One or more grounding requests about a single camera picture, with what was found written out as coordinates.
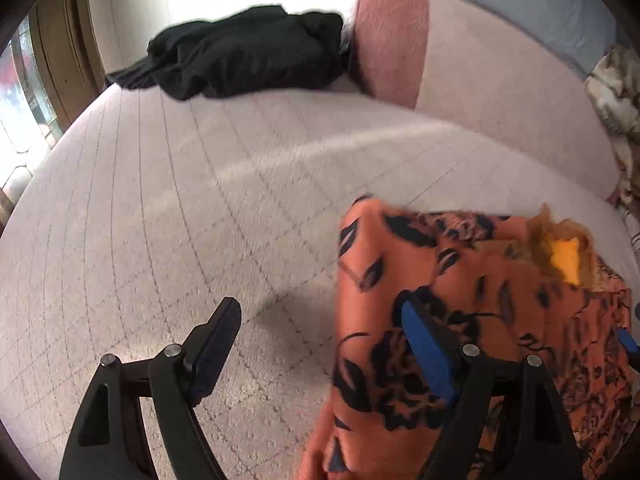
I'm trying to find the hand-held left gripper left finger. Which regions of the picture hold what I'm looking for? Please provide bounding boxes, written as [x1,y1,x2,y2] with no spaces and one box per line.
[59,297,242,480]

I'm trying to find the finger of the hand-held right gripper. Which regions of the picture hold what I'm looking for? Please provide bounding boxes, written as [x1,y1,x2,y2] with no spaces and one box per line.
[617,329,640,357]

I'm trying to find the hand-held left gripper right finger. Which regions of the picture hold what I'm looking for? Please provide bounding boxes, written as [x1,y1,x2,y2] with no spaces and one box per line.
[400,294,612,480]

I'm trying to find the orange black floral garment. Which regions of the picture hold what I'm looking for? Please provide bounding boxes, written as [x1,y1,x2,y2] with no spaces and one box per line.
[297,195,640,480]

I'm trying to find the pale pink quilted sofa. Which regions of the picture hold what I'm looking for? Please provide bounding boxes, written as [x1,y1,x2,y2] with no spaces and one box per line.
[0,0,636,480]

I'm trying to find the cream floral blanket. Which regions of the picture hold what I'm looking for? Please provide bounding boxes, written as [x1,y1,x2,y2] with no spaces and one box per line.
[584,45,640,256]

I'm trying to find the pink sofa bolster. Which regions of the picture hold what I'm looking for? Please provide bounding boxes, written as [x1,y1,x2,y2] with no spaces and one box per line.
[350,0,431,110]

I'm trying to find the wooden door with glass panes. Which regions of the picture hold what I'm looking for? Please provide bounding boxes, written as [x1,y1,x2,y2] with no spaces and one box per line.
[0,0,108,231]

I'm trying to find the grey-blue pillow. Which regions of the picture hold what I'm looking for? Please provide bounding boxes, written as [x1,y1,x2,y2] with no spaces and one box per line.
[452,0,618,81]

